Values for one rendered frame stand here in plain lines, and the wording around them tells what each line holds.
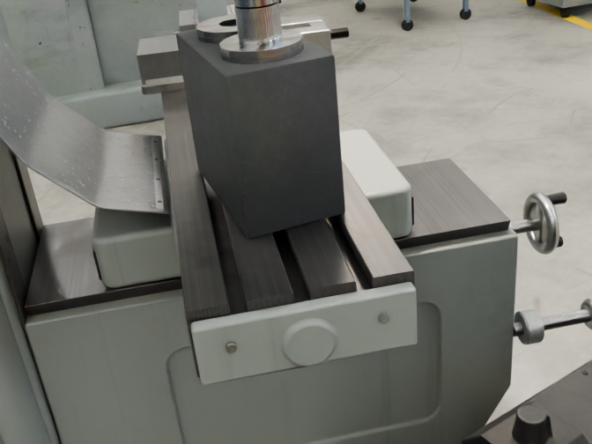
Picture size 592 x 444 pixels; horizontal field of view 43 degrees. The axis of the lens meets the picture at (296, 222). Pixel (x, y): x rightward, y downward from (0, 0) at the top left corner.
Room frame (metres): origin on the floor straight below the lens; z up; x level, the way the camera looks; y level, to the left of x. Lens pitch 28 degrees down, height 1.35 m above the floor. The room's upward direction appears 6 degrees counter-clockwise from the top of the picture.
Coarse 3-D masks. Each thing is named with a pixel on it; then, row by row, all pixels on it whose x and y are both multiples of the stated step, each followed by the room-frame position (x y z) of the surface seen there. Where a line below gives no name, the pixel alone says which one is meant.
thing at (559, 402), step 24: (552, 384) 0.87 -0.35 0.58; (576, 384) 0.85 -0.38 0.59; (528, 408) 0.75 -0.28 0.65; (552, 408) 0.81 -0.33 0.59; (576, 408) 0.80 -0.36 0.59; (480, 432) 0.77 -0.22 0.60; (504, 432) 0.75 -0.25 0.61; (528, 432) 0.73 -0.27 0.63; (552, 432) 0.74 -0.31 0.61; (576, 432) 0.74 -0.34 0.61
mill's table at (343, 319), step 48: (192, 144) 1.04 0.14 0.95; (192, 192) 0.88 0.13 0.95; (192, 240) 0.75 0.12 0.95; (240, 240) 0.74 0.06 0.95; (288, 240) 0.74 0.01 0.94; (336, 240) 0.75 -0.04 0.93; (384, 240) 0.70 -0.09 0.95; (192, 288) 0.65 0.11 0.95; (240, 288) 0.68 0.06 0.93; (288, 288) 0.63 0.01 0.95; (336, 288) 0.63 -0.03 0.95; (384, 288) 0.63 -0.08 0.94; (192, 336) 0.59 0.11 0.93; (240, 336) 0.60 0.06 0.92; (288, 336) 0.60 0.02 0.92; (336, 336) 0.61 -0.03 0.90; (384, 336) 0.62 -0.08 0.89
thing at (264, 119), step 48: (192, 48) 0.86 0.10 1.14; (240, 48) 0.78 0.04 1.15; (288, 48) 0.78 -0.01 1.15; (192, 96) 0.90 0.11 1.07; (240, 96) 0.74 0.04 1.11; (288, 96) 0.75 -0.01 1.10; (336, 96) 0.77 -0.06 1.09; (240, 144) 0.74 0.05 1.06; (288, 144) 0.75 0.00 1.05; (336, 144) 0.77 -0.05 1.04; (240, 192) 0.74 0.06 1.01; (288, 192) 0.75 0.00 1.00; (336, 192) 0.77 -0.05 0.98
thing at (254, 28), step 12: (240, 0) 0.79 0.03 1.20; (252, 0) 0.79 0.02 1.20; (264, 0) 0.79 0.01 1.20; (276, 0) 0.80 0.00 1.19; (240, 12) 0.79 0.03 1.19; (252, 12) 0.79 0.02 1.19; (264, 12) 0.79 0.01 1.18; (276, 12) 0.80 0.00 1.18; (240, 24) 0.80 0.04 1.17; (252, 24) 0.79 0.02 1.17; (264, 24) 0.79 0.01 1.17; (276, 24) 0.80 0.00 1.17; (240, 36) 0.80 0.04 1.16; (252, 36) 0.79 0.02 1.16; (264, 36) 0.79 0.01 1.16; (276, 36) 0.79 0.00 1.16
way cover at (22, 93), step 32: (0, 64) 1.16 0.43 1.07; (0, 96) 1.06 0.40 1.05; (32, 96) 1.18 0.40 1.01; (0, 128) 0.98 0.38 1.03; (32, 128) 1.08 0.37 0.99; (64, 128) 1.17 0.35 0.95; (96, 128) 1.26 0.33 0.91; (32, 160) 0.98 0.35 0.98; (64, 160) 1.05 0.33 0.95; (96, 160) 1.12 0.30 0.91; (128, 160) 1.16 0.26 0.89; (160, 160) 1.17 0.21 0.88; (96, 192) 1.01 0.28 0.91; (128, 192) 1.03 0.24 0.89; (160, 192) 1.04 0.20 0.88
